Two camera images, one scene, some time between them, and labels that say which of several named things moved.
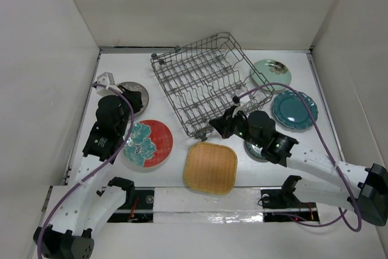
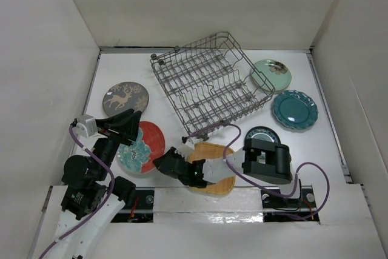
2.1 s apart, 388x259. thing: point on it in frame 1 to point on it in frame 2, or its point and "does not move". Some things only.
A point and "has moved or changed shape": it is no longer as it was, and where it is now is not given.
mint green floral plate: (270, 71) does not move
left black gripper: (134, 97) to (126, 122)
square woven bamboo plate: (210, 168) does not move
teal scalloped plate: (290, 111) does not move
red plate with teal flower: (150, 145) has moved or changed shape
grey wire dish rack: (204, 76) does not move
